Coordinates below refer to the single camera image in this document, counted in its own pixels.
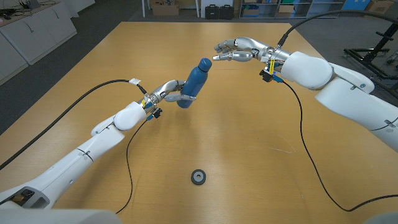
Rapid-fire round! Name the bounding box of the white cabinet row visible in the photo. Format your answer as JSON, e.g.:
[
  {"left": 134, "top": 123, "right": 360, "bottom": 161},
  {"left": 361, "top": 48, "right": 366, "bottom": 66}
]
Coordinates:
[{"left": 0, "top": 0, "right": 78, "bottom": 86}]

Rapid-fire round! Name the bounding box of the thin black cable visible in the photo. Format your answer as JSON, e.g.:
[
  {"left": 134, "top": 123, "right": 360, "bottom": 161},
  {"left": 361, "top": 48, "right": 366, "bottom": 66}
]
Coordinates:
[
  {"left": 115, "top": 119, "right": 150, "bottom": 215},
  {"left": 279, "top": 80, "right": 398, "bottom": 212}
]

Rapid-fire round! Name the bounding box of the white metal frame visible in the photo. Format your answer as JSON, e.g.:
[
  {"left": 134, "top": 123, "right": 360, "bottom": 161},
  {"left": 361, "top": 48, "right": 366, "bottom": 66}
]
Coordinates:
[{"left": 141, "top": 0, "right": 200, "bottom": 18}]

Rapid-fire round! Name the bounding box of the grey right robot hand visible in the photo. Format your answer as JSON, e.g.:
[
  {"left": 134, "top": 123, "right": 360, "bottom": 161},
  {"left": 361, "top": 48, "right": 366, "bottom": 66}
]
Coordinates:
[{"left": 212, "top": 37, "right": 274, "bottom": 63}]

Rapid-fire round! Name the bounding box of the blue panel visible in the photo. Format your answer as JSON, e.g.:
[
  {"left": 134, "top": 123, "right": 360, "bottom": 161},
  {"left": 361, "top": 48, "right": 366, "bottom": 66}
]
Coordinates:
[{"left": 340, "top": 0, "right": 363, "bottom": 12}]

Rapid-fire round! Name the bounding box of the black metal stand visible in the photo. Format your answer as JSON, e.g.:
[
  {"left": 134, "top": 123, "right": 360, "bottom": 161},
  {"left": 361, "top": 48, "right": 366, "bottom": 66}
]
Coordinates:
[{"left": 343, "top": 18, "right": 398, "bottom": 103}]

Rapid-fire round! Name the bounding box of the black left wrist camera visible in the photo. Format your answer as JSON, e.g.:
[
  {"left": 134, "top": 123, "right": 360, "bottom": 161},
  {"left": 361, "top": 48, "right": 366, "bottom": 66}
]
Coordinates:
[{"left": 146, "top": 107, "right": 163, "bottom": 121}]

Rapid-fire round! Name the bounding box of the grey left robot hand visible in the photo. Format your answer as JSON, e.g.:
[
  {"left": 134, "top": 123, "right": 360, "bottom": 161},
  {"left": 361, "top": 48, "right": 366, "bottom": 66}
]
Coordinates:
[{"left": 146, "top": 79, "right": 197, "bottom": 105}]

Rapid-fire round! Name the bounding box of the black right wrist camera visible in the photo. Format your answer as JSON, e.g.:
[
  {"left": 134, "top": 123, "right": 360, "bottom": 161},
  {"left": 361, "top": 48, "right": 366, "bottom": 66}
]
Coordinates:
[{"left": 259, "top": 68, "right": 284, "bottom": 84}]

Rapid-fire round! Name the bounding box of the grey metal shelf unit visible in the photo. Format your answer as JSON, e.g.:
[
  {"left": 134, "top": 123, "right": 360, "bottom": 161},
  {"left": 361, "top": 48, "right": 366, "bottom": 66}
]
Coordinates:
[{"left": 239, "top": 0, "right": 346, "bottom": 19}]

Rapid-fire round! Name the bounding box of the blue bottle cap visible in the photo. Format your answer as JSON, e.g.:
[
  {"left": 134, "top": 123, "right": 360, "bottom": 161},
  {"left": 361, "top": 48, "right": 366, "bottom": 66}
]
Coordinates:
[{"left": 198, "top": 57, "right": 213, "bottom": 73}]

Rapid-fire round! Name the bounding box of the black hard case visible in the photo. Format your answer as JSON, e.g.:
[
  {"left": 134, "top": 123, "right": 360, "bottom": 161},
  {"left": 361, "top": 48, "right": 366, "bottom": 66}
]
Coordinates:
[
  {"left": 219, "top": 4, "right": 234, "bottom": 21},
  {"left": 205, "top": 4, "right": 220, "bottom": 20}
]

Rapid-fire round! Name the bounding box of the brown cardboard box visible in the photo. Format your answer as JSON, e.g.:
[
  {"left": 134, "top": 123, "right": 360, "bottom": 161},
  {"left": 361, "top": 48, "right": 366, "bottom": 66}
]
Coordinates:
[
  {"left": 361, "top": 0, "right": 395, "bottom": 19},
  {"left": 151, "top": 0, "right": 180, "bottom": 17}
]

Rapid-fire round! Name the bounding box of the thick black cable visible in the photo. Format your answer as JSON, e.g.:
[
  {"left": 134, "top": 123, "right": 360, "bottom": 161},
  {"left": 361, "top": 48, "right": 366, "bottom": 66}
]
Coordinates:
[
  {"left": 275, "top": 9, "right": 398, "bottom": 50},
  {"left": 0, "top": 78, "right": 149, "bottom": 171}
]

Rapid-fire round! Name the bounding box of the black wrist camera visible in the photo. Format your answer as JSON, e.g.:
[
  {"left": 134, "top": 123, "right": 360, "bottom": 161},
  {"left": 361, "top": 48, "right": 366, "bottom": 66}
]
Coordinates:
[
  {"left": 259, "top": 68, "right": 284, "bottom": 84},
  {"left": 146, "top": 107, "right": 163, "bottom": 121}
]

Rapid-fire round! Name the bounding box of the blue metal bottle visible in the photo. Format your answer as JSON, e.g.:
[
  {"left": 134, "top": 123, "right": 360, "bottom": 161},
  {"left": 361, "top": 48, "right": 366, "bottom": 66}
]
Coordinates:
[{"left": 176, "top": 68, "right": 208, "bottom": 109}]

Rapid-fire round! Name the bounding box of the small cardboard box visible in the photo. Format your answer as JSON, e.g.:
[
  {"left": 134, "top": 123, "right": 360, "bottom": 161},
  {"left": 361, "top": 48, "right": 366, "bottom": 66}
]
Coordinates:
[{"left": 275, "top": 4, "right": 295, "bottom": 19}]

